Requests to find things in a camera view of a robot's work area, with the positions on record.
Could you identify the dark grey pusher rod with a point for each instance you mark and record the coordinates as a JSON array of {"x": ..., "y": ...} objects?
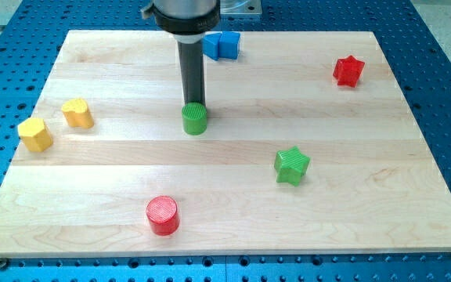
[{"x": 192, "y": 72}]

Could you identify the green cylinder block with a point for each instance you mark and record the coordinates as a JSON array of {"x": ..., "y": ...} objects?
[{"x": 194, "y": 118}]

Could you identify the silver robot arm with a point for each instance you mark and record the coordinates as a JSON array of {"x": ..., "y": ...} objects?
[{"x": 188, "y": 21}]

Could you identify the light wooden board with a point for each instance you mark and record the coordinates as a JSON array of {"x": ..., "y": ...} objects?
[{"x": 372, "y": 184}]

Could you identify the left board corner screw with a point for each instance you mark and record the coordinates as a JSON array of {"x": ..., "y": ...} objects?
[{"x": 4, "y": 263}]

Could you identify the blue wedge block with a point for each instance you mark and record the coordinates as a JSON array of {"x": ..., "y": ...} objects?
[{"x": 210, "y": 44}]

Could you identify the blue cube block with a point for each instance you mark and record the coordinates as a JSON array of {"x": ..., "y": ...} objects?
[{"x": 229, "y": 45}]

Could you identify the yellow heart block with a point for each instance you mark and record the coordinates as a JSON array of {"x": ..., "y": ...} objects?
[{"x": 77, "y": 113}]

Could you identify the green star block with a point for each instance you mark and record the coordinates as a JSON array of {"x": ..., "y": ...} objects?
[{"x": 291, "y": 165}]

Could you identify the red star block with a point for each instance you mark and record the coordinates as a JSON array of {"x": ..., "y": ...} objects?
[{"x": 348, "y": 71}]

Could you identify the red cylinder block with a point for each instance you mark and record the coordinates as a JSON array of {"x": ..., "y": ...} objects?
[{"x": 163, "y": 215}]

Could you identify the yellow hexagon block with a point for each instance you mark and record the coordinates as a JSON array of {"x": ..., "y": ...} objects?
[{"x": 34, "y": 134}]

